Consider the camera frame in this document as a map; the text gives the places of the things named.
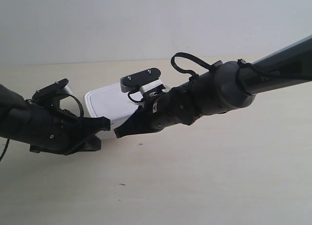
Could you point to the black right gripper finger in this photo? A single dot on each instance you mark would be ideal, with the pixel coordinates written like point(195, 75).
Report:
point(142, 121)

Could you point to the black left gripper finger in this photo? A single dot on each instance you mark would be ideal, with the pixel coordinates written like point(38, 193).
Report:
point(91, 144)
point(87, 126)

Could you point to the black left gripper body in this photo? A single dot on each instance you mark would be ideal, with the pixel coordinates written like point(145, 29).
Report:
point(43, 130)

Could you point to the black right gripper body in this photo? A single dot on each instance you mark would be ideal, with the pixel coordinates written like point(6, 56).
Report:
point(163, 112)

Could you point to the white lidded plastic container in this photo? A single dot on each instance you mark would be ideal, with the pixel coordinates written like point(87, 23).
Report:
point(110, 102)

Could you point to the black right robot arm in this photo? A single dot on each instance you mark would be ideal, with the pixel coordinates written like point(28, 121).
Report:
point(225, 86)

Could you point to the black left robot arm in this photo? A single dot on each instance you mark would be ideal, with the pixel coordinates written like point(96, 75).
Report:
point(8, 100)

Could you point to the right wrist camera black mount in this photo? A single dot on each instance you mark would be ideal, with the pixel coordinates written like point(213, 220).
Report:
point(146, 82)

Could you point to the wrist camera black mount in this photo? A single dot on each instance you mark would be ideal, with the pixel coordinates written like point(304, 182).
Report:
point(146, 82)
point(50, 96)

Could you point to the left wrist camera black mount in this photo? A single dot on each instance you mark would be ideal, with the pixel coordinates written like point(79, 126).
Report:
point(50, 96)

